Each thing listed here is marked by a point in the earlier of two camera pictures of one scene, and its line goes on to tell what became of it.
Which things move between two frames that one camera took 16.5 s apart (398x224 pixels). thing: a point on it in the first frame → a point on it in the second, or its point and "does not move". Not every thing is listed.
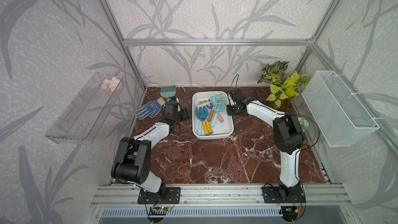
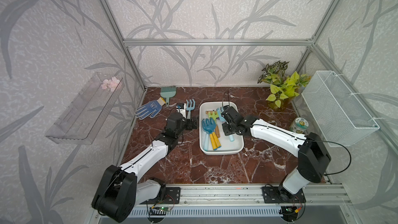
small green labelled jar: (304, 124) does not move
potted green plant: (284, 87) does not move
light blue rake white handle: (218, 103) → (222, 118)
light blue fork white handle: (218, 103) → (190, 107)
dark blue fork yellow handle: (202, 114) → (209, 125)
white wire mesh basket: (342, 120) does not move
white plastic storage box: (219, 129) → (227, 145)
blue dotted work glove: (152, 108) does not move
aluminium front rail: (218, 196) does not move
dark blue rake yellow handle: (201, 113) → (210, 126)
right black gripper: (228, 110) → (226, 132)
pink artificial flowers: (112, 84) does not move
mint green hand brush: (167, 92) does not move
